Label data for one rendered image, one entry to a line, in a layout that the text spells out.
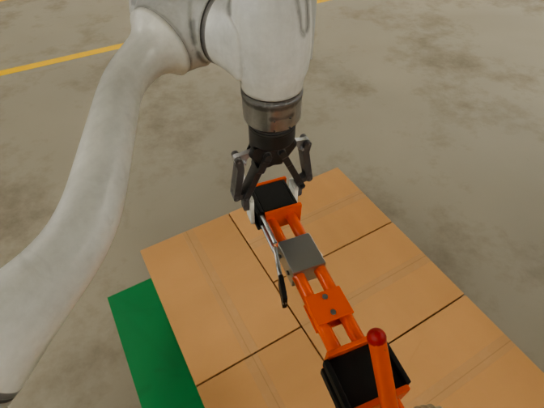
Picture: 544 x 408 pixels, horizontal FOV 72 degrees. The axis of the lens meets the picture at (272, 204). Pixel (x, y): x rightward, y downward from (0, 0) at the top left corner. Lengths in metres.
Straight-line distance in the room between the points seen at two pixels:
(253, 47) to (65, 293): 0.34
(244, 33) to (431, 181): 2.39
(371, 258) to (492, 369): 0.53
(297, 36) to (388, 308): 1.16
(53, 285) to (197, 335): 1.04
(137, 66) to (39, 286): 0.29
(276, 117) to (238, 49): 0.11
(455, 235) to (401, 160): 0.69
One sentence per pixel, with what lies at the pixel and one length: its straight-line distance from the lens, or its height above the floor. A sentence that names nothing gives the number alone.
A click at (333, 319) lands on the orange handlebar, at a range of 0.61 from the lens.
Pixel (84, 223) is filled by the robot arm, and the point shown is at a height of 1.54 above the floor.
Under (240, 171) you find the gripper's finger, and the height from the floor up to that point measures 1.39.
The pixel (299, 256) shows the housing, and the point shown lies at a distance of 0.65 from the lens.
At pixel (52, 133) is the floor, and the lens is 3.40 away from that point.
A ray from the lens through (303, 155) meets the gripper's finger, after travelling 0.67.
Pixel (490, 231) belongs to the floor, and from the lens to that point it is 2.65.
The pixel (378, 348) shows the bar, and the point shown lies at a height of 1.38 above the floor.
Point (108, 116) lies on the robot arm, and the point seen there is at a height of 1.57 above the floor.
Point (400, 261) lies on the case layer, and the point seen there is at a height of 0.54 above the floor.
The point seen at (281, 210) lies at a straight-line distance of 0.71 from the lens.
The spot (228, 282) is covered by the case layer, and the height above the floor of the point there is 0.54.
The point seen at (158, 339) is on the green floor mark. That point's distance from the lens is 2.04.
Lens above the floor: 1.83
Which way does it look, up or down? 49 degrees down
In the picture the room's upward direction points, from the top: straight up
